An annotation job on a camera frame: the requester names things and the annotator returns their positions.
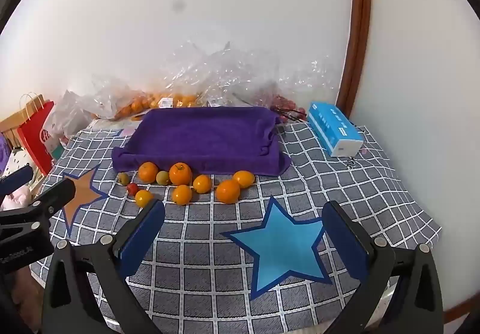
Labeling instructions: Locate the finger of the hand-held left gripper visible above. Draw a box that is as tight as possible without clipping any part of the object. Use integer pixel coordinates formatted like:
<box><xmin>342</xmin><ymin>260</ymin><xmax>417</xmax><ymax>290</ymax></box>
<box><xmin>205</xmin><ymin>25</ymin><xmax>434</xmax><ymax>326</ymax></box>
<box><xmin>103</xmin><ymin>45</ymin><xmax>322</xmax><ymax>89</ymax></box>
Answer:
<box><xmin>0</xmin><ymin>165</ymin><xmax>33</xmax><ymax>196</ymax></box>
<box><xmin>0</xmin><ymin>178</ymin><xmax>77</xmax><ymax>235</ymax></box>

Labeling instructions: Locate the black tangled cable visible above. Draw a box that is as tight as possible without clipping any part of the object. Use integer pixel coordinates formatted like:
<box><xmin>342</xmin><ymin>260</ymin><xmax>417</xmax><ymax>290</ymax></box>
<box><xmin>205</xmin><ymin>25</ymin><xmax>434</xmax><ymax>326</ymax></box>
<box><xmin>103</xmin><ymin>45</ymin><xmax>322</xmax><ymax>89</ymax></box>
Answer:
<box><xmin>269</xmin><ymin>105</ymin><xmax>306</xmax><ymax>134</ymax></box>

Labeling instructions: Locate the clear bag of red tomatoes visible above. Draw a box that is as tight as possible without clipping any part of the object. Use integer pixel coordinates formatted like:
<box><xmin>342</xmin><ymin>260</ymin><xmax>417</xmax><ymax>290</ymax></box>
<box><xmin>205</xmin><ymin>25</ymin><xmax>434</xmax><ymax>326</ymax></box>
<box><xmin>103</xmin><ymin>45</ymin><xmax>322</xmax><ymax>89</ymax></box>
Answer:
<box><xmin>259</xmin><ymin>56</ymin><xmax>338</xmax><ymax>115</ymax></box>

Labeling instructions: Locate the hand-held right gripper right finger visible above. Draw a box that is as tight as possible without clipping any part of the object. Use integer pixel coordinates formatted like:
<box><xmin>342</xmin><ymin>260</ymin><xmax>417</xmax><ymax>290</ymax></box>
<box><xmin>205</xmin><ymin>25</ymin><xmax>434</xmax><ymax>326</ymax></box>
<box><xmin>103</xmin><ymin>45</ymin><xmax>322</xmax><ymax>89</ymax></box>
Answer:
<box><xmin>322</xmin><ymin>201</ymin><xmax>445</xmax><ymax>334</ymax></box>

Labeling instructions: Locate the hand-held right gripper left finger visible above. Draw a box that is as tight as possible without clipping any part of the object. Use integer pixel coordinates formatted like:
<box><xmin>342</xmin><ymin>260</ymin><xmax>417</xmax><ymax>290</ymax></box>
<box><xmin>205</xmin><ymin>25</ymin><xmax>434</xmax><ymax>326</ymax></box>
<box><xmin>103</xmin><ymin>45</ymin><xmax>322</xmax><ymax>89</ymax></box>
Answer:
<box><xmin>40</xmin><ymin>199</ymin><xmax>166</xmax><ymax>334</ymax></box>

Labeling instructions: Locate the white plastic bag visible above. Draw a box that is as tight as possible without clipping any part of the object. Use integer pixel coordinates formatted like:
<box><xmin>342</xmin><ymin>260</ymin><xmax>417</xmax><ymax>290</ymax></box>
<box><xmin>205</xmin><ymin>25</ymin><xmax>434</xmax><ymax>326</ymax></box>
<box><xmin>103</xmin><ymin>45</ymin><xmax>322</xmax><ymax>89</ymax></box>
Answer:
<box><xmin>47</xmin><ymin>90</ymin><xmax>102</xmax><ymax>160</ymax></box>

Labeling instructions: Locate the blue tissue pack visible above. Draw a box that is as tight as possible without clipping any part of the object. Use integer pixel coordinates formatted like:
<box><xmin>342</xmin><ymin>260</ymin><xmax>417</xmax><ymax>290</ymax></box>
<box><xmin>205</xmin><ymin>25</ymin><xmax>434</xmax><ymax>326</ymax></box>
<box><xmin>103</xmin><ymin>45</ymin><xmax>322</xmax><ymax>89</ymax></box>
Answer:
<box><xmin>307</xmin><ymin>101</ymin><xmax>365</xmax><ymax>158</ymax></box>

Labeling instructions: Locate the clear bag of oranges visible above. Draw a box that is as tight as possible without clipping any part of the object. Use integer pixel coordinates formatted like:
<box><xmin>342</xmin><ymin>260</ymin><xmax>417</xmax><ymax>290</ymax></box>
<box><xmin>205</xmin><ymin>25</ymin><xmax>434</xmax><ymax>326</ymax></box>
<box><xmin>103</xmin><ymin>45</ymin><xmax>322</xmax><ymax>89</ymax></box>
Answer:
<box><xmin>92</xmin><ymin>73</ymin><xmax>152</xmax><ymax>120</ymax></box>
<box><xmin>148</xmin><ymin>41</ymin><xmax>211</xmax><ymax>109</ymax></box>

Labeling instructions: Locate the brown wooden door frame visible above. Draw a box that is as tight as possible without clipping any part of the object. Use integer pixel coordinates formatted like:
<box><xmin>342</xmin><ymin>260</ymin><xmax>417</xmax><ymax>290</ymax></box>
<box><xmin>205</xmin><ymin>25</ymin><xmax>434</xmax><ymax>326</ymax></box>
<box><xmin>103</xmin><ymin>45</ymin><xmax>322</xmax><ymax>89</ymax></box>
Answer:
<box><xmin>335</xmin><ymin>0</ymin><xmax>373</xmax><ymax>115</ymax></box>

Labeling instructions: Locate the purple towel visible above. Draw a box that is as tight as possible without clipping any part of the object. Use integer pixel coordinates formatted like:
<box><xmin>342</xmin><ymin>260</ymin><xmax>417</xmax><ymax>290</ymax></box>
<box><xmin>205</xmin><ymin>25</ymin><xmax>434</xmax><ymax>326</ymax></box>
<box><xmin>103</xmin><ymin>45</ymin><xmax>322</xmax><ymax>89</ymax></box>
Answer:
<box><xmin>111</xmin><ymin>107</ymin><xmax>292</xmax><ymax>177</ymax></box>

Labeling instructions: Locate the red paper bag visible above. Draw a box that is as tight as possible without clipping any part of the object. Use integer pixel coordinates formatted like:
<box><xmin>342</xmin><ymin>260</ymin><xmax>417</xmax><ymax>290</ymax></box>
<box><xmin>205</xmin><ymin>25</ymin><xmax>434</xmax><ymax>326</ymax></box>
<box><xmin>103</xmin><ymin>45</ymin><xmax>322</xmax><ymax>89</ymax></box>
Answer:
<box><xmin>17</xmin><ymin>94</ymin><xmax>57</xmax><ymax>177</ymax></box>

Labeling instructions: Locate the orange mandarin with stem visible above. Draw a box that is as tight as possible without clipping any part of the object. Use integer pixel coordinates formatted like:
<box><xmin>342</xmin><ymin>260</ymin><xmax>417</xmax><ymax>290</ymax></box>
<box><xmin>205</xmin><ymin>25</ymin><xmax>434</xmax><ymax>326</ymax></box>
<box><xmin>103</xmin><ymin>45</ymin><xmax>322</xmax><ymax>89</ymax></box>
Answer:
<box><xmin>169</xmin><ymin>163</ymin><xmax>193</xmax><ymax>186</ymax></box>

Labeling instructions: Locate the white spotted cloth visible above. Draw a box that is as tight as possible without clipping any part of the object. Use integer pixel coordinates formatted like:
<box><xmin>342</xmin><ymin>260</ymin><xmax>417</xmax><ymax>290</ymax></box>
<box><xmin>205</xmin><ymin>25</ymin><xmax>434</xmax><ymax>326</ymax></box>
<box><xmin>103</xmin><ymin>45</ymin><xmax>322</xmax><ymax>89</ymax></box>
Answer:
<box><xmin>4</xmin><ymin>148</ymin><xmax>34</xmax><ymax>175</ymax></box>

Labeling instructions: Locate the pink cloth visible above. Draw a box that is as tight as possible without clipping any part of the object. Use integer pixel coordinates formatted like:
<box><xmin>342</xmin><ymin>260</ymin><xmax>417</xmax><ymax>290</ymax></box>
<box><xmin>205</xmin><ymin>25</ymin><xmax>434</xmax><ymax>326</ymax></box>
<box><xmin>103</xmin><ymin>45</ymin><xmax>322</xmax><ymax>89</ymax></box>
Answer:
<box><xmin>4</xmin><ymin>187</ymin><xmax>32</xmax><ymax>211</ymax></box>

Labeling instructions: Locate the brown paper bag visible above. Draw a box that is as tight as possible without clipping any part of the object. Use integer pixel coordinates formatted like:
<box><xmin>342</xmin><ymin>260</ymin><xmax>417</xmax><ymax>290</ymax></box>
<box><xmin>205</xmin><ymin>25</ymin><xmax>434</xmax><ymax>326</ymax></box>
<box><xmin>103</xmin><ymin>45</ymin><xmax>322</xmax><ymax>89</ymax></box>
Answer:
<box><xmin>0</xmin><ymin>94</ymin><xmax>44</xmax><ymax>149</ymax></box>

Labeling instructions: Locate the grey checkered star tablecloth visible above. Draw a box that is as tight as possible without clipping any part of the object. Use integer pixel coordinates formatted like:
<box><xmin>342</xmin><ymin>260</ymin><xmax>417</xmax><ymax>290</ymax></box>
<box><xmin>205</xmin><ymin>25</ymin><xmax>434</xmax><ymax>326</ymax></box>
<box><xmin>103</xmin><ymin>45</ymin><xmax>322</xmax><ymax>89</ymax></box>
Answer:
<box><xmin>32</xmin><ymin>118</ymin><xmax>443</xmax><ymax>334</ymax></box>

